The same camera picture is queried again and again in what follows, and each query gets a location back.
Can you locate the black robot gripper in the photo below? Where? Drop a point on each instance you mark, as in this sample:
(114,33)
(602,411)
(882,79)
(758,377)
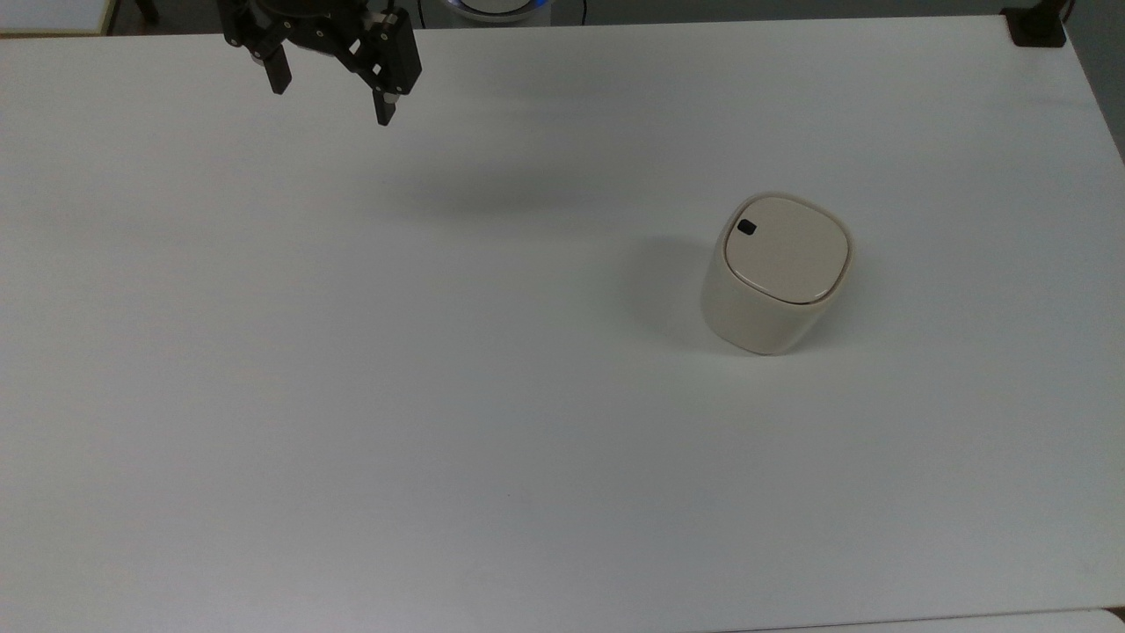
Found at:
(321,31)

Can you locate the cream trash bin lid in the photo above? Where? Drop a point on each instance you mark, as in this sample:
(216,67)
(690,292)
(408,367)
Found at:
(787,251)

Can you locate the cream plastic trash bin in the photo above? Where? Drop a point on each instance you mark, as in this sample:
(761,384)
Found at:
(756,321)

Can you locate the beige board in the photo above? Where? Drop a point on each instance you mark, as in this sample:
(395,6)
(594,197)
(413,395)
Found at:
(53,13)

